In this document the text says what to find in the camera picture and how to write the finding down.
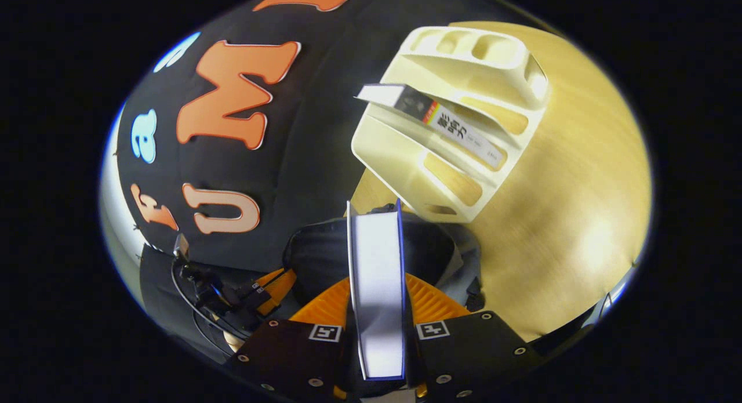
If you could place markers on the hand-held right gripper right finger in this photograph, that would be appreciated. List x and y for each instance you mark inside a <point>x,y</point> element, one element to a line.
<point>469,351</point>

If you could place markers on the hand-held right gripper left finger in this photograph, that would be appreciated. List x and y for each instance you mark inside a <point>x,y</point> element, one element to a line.
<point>290,351</point>

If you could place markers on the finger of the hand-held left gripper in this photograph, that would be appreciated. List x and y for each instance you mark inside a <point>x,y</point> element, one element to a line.
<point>278,287</point>

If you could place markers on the grey schoolbag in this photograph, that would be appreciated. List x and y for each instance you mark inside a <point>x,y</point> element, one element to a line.
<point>313,246</point>

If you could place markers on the blue book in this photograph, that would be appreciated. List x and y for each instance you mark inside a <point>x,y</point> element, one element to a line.
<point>377,287</point>

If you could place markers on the white bookshelf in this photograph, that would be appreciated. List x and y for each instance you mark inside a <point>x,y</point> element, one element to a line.
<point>400,153</point>

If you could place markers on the black and white book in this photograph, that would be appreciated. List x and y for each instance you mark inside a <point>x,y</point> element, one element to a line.
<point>458,130</point>

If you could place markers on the black backdrop cloth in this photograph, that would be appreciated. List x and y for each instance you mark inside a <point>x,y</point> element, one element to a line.
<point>324,130</point>

